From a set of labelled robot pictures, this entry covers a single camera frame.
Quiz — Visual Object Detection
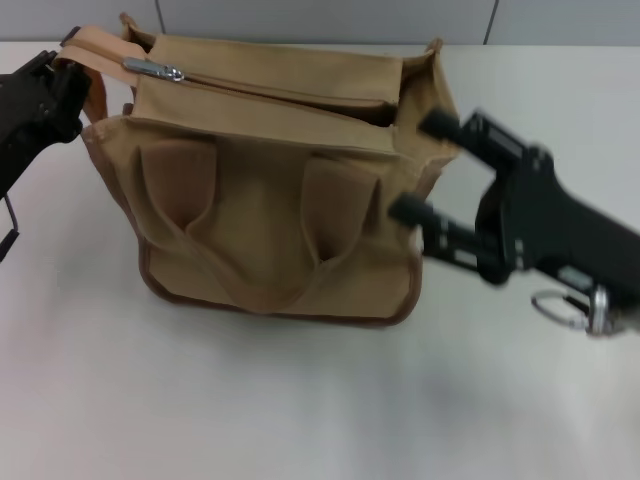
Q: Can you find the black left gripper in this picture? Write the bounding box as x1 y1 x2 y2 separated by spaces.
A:
0 25 95 199

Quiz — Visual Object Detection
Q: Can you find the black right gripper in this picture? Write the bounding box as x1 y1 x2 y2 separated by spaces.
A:
387 107 640 311

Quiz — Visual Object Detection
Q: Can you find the silver metal zipper pull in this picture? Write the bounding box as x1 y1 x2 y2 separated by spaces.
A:
122 56 185 83

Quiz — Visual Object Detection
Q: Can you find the khaki canvas food bag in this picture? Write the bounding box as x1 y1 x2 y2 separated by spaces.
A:
52 13 459 331

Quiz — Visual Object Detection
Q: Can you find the left gripper cable with plug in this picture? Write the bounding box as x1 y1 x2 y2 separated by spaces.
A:
0 192 22 264

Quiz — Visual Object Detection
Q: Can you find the gripper cable with plug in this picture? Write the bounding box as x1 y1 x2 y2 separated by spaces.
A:
0 192 22 264
529 287 611 336

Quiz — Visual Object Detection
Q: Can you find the right gripper cable with plug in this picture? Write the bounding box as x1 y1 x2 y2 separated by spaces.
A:
529 287 611 336

